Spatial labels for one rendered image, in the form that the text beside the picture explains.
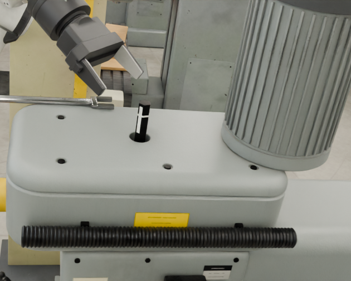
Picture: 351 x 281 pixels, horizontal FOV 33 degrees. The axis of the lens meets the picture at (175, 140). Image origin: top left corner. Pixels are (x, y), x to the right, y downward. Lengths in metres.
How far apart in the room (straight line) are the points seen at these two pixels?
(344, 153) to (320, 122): 4.36
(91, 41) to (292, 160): 0.39
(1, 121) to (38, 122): 3.91
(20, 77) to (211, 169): 1.98
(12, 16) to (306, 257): 0.77
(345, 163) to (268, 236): 4.21
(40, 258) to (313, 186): 2.43
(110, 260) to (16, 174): 0.23
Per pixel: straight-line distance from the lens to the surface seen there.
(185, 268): 1.06
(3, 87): 5.47
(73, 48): 1.00
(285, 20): 0.92
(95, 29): 1.03
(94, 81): 0.97
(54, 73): 2.85
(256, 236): 0.99
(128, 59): 1.05
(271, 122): 0.97
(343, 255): 1.17
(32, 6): 1.05
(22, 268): 3.50
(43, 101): 1.10
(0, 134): 4.77
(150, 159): 0.97
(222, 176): 0.96
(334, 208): 1.20
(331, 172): 5.00
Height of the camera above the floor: 2.39
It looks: 29 degrees down
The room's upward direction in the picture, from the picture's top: 10 degrees clockwise
